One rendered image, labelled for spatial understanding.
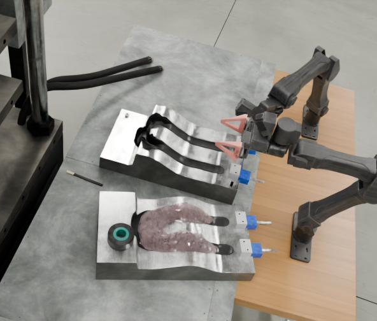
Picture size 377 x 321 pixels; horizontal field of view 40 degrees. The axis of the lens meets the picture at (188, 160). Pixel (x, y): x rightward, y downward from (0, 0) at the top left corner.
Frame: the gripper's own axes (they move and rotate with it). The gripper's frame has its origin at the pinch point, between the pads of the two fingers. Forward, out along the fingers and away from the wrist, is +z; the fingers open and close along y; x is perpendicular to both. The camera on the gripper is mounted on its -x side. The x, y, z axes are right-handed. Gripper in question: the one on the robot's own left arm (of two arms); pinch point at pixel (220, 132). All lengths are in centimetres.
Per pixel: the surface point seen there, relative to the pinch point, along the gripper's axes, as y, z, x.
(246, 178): -10.8, -13.2, 29.6
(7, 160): 1, 70, 40
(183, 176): -5.7, 8.2, 31.4
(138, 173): -5.9, 24.3, 36.4
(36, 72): -15, 64, 9
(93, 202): 9, 36, 39
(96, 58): -156, 89, 118
